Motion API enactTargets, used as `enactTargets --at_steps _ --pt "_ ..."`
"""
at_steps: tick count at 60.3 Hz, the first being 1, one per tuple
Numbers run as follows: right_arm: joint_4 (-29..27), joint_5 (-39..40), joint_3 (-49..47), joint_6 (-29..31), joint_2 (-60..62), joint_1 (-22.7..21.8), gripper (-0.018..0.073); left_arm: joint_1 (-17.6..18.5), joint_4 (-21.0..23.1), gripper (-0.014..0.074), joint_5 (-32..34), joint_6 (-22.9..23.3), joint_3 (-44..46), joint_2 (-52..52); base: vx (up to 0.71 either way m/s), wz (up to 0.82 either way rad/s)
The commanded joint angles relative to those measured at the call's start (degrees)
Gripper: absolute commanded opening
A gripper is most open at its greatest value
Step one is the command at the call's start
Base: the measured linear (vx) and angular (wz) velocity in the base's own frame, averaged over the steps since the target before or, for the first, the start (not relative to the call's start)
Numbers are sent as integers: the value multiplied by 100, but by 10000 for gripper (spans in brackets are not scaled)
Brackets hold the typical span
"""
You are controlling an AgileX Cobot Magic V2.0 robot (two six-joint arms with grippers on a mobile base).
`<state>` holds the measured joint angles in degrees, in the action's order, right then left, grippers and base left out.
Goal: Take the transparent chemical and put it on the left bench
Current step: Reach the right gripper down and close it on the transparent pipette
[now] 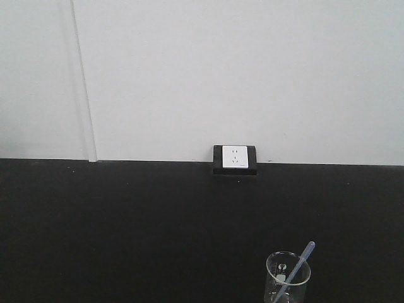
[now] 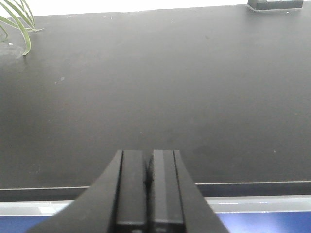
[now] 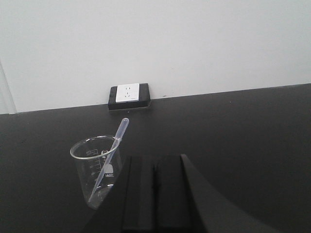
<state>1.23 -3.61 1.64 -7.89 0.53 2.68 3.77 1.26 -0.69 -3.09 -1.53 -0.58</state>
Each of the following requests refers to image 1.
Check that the translucent plastic pipette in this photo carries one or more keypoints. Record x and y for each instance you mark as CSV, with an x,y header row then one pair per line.
x,y
303,258

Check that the clear glass beaker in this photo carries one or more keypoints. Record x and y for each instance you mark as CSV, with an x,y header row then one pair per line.
x,y
279,287

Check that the black socket housing box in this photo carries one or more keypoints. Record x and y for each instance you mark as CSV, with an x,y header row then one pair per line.
x,y
219,170

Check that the white wall power socket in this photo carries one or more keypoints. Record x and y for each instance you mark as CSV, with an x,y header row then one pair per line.
x,y
234,157

